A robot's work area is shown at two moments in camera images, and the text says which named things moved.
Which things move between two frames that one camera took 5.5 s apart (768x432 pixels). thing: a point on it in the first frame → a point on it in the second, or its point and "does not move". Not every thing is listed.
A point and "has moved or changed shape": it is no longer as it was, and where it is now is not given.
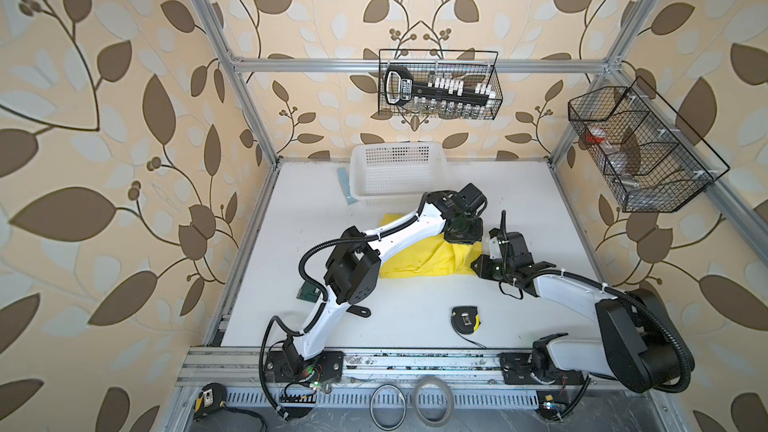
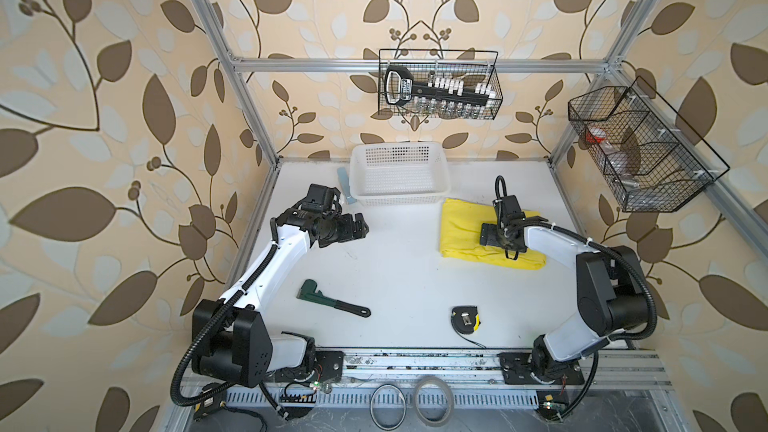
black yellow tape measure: [466, 320] does not move
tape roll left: [404, 407] does not move
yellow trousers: [438, 257] has moved or changed shape
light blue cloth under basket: [344, 180] does not move
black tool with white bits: [400, 87] does not move
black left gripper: [476, 236] → [348, 231]
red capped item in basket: [595, 135] does not move
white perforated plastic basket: [397, 173] does not move
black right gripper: [481, 270] → [487, 235]
